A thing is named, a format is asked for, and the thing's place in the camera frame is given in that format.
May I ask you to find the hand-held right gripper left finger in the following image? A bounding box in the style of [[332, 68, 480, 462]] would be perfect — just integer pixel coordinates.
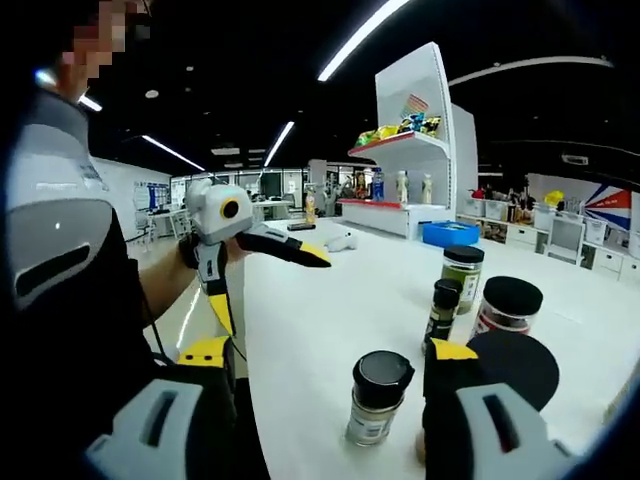
[[84, 335, 239, 480]]

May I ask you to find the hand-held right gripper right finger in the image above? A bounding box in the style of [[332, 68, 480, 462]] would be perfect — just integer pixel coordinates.
[[421, 337, 576, 480]]

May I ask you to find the pale condiment bottle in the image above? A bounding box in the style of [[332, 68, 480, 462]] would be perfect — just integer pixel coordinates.
[[344, 349, 416, 448]]

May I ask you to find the brown ingredient jar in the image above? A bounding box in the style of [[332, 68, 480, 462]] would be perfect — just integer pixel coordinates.
[[467, 329, 561, 414]]

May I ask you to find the dark condiment bottle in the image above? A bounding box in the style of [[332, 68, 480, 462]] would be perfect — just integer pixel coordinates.
[[421, 278, 464, 356]]

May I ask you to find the red ingredient jar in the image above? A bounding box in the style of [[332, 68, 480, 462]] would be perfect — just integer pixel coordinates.
[[469, 275, 544, 337]]

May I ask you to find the green ingredient jar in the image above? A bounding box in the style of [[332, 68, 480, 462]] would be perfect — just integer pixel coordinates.
[[441, 244, 486, 316]]

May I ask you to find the person's left hand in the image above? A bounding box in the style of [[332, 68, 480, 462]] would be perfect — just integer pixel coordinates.
[[178, 232, 203, 271]]

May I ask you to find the white plush toy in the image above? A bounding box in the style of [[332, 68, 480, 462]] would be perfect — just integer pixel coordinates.
[[322, 230, 360, 253]]

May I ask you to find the white table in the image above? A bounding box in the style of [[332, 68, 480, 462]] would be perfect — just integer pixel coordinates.
[[142, 217, 640, 480]]

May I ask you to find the short ceiling light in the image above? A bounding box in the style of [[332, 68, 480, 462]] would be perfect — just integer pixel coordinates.
[[141, 134, 206, 172], [263, 121, 296, 168]]

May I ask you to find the white chest-worn device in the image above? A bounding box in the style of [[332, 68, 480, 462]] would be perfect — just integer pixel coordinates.
[[7, 89, 119, 314]]

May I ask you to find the white shelf unit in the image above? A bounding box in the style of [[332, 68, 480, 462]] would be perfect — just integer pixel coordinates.
[[337, 41, 479, 240]]

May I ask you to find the row of snack packets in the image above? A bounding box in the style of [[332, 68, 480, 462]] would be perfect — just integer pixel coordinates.
[[354, 113, 444, 147]]

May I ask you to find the blue plastic bin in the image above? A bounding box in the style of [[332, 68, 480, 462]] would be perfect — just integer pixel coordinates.
[[422, 221, 481, 249]]

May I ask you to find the long ceiling light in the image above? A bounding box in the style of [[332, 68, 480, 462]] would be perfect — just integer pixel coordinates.
[[317, 0, 411, 82]]

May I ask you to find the striped hanging packet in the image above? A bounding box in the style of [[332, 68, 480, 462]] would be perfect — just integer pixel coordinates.
[[399, 93, 430, 119]]

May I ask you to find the row of white cabinets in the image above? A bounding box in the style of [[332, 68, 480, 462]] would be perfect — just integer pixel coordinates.
[[457, 197, 640, 281]]

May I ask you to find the wall notice board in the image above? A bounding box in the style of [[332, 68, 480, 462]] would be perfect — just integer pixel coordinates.
[[132, 180, 171, 211]]

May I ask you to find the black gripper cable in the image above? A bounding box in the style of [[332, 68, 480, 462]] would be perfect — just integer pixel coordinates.
[[142, 287, 174, 366]]

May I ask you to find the red blue wall banner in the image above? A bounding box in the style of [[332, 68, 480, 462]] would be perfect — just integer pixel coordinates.
[[584, 183, 634, 231]]

